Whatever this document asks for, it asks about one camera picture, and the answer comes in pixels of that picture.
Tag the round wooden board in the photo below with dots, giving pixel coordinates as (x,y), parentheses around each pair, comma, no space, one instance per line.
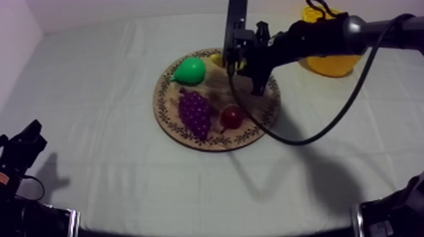
(217,84)

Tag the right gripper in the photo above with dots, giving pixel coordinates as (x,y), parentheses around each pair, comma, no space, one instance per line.
(261,49)

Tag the silver metal bar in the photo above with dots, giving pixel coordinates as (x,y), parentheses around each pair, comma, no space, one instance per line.
(73,223)

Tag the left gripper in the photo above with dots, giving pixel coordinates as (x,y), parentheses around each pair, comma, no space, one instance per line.
(20,149)

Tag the yellow toy banana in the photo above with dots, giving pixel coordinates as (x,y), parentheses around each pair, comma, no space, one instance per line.
(217,59)

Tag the small red fruit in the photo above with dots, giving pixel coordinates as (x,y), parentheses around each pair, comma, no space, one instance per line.
(232,116)

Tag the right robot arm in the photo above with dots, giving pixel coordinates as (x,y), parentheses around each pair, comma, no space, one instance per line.
(331,36)

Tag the yellow plastic basket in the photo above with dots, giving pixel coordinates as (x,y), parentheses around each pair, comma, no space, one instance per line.
(331,65)

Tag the green toy pear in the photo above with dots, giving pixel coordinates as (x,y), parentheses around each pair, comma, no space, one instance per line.
(190,70)

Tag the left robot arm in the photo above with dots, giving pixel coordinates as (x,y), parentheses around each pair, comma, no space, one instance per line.
(23,218)

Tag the purple toy grapes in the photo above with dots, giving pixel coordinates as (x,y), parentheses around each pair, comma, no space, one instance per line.
(195,112)

